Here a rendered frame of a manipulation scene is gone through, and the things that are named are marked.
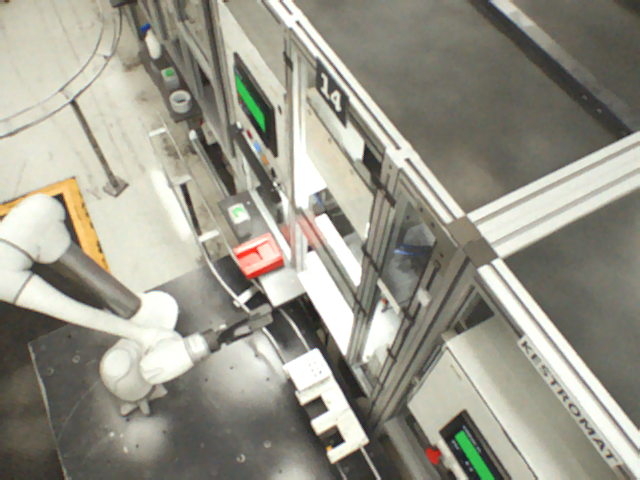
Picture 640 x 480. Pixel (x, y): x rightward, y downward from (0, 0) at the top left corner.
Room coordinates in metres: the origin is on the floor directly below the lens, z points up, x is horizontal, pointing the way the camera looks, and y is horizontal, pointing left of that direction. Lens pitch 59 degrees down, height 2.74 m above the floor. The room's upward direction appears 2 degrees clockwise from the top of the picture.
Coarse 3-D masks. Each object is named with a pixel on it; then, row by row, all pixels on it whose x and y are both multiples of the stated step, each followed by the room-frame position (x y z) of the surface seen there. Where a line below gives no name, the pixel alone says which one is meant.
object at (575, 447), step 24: (480, 312) 0.36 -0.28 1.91; (480, 336) 0.34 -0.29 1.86; (504, 336) 0.31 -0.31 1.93; (432, 360) 0.44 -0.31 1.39; (504, 360) 0.29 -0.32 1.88; (528, 360) 0.27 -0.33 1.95; (528, 384) 0.24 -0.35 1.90; (408, 408) 0.36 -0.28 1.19; (528, 408) 0.22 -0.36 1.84; (552, 408) 0.20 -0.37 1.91; (408, 432) 0.32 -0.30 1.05; (552, 432) 0.18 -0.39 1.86; (576, 432) 0.16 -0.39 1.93; (576, 456) 0.14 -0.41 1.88; (600, 456) 0.13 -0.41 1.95
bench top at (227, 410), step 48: (192, 288) 0.95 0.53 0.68; (240, 288) 0.96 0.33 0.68; (48, 336) 0.71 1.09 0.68; (96, 336) 0.72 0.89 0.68; (288, 336) 0.75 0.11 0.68; (48, 384) 0.52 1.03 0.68; (96, 384) 0.52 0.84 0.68; (192, 384) 0.54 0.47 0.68; (240, 384) 0.55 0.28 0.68; (288, 384) 0.56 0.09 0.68; (96, 432) 0.35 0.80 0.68; (144, 432) 0.35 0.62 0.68; (192, 432) 0.36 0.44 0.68; (240, 432) 0.37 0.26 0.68; (288, 432) 0.38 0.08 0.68
